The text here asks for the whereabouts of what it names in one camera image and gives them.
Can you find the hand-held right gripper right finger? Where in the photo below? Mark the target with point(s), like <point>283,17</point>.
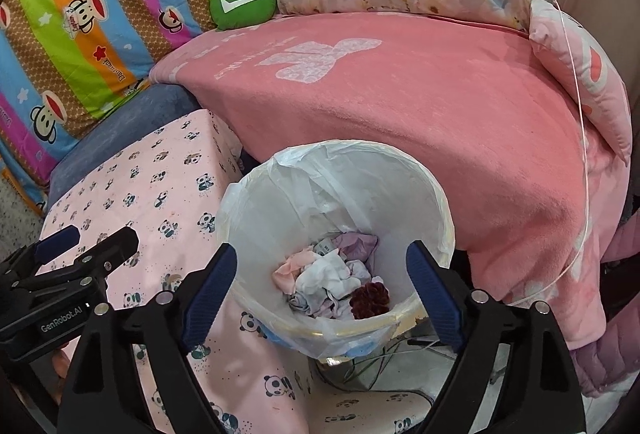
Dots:
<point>432,294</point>

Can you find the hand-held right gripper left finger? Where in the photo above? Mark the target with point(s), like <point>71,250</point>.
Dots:
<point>215,286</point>

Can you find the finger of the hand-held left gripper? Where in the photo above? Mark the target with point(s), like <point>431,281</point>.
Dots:
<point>57,243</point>
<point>117,244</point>

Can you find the white sock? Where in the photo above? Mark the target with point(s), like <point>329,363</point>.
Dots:
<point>325,280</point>

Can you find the white bag-lined trash bin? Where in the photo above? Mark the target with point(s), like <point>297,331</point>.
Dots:
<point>310,194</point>

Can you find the dark red scrunchie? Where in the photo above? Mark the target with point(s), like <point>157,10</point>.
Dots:
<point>369,300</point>

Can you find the pale pink cloth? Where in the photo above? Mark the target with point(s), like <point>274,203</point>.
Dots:
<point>287,275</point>

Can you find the pink panda print cloth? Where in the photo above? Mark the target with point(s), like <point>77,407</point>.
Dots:
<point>150,174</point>

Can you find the pale grey sock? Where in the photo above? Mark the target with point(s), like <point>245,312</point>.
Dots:
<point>306,306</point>

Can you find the pink fleece blanket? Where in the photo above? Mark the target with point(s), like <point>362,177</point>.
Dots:
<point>425,114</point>

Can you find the colourful striped monkey print quilt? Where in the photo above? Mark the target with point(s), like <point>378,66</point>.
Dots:
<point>75,39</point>

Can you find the green round cushion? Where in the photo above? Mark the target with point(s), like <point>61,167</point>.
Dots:
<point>240,11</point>

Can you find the pink printed pillow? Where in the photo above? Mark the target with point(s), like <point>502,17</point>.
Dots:
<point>575,54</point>

